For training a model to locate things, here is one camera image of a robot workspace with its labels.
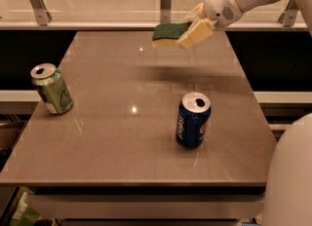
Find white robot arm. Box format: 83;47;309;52
177;0;312;226

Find left metal rail bracket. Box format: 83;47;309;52
29;0;53;26

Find right metal rail bracket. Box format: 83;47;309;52
278;0;299;27

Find middle metal rail bracket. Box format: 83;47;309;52
160;0;172;23

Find green soda can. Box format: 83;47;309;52
30;63;73;115

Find green and yellow sponge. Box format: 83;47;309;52
152;22;190;48

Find green bag under table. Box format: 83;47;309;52
9;192;42;226

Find metal rail bracket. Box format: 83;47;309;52
160;0;172;23
29;0;53;26
278;0;299;27

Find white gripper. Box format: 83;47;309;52
175;0;243;49

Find blue Pepsi can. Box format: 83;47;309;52
175;92;212;148

